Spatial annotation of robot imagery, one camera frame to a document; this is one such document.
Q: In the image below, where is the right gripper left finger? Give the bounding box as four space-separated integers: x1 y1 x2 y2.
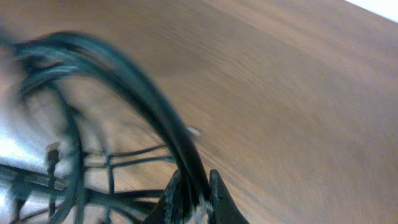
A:
142 170 183 224

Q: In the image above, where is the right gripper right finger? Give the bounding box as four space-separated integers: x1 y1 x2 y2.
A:
208 169 249 224

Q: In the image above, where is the black USB cable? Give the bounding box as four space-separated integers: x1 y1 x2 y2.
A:
0 30 212 224

